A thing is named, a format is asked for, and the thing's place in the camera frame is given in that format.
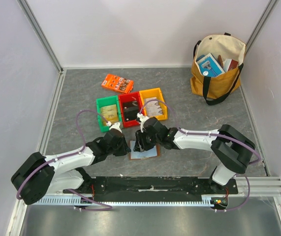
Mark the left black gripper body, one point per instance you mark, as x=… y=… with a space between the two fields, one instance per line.
x=119 y=150

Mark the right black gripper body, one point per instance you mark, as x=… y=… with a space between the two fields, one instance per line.
x=141 y=143

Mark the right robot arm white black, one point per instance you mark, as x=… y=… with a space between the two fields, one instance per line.
x=232 y=148

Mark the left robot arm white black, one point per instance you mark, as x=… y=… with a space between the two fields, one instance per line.
x=40 y=175

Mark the white cards in yellow bin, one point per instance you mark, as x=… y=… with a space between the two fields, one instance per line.
x=153 y=107

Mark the gold cards in green bin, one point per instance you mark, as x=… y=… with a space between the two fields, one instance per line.
x=110 y=112

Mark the black cards in red bin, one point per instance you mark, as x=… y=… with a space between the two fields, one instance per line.
x=130 y=110

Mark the green plastic bin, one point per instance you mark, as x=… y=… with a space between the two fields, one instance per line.
x=105 y=101

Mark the red plastic bin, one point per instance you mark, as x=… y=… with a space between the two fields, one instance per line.
x=126 y=98

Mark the yellow plastic bin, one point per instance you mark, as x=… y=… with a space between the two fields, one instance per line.
x=154 y=92

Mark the orange snack box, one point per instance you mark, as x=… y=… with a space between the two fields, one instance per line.
x=117 y=84

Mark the yellow canvas tote bag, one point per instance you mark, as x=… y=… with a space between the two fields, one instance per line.
x=215 y=90

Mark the blue white razor box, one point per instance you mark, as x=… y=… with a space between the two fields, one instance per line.
x=209 y=66

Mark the brown item in bag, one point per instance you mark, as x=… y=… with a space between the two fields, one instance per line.
x=220 y=61

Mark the white red box in bag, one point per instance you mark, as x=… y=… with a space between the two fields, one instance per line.
x=229 y=64

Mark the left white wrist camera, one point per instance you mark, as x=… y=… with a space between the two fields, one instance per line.
x=114 y=127

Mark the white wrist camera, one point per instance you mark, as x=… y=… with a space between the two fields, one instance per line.
x=142 y=119
x=114 y=127

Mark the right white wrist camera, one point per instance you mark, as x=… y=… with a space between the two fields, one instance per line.
x=142 y=119

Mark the black mounting base plate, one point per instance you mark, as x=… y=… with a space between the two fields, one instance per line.
x=194 y=185

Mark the grey slotted cable duct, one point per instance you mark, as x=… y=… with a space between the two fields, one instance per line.
x=72 y=200

